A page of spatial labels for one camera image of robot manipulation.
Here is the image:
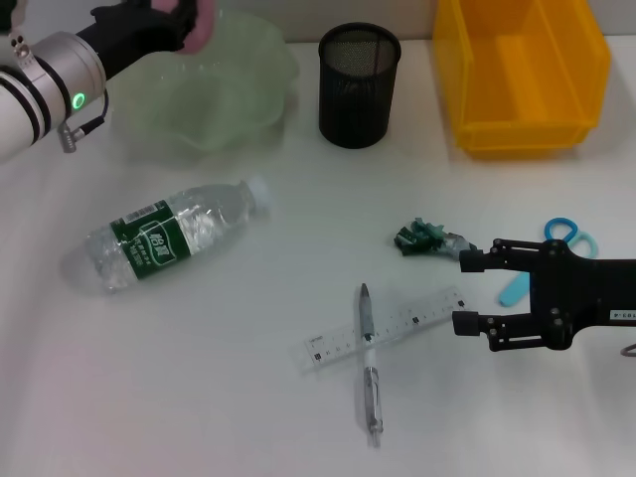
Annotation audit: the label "yellow plastic bin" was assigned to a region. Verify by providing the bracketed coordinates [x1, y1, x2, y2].
[430, 0, 612, 160]

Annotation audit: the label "clear green-label water bottle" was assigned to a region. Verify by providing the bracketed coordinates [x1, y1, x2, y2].
[63, 174, 273, 298]

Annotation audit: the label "grey white ballpoint pen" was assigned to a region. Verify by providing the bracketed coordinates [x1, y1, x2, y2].
[356, 282, 385, 449]

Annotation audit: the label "blue scissors with cover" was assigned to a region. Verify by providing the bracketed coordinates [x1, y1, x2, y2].
[498, 217, 599, 308]

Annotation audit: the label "green translucent fruit bowl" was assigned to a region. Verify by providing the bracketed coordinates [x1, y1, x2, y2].
[106, 9, 302, 155]

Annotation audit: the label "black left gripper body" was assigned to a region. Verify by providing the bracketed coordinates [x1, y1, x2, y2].
[74, 0, 176, 83]

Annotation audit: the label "pink peach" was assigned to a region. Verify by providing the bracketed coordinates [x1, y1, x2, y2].
[152, 0, 216, 56]

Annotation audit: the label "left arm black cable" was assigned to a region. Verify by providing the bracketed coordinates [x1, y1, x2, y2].
[57, 91, 109, 153]

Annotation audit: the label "green plastic wrapper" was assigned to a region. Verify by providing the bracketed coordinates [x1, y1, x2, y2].
[392, 217, 481, 258]

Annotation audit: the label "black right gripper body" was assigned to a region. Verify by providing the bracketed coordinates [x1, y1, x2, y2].
[527, 238, 636, 353]

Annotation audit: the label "black mesh pen holder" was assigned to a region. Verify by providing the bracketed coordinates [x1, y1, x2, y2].
[317, 21, 402, 149]

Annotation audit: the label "transparent plastic ruler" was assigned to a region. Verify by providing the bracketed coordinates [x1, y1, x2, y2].
[303, 285, 471, 372]

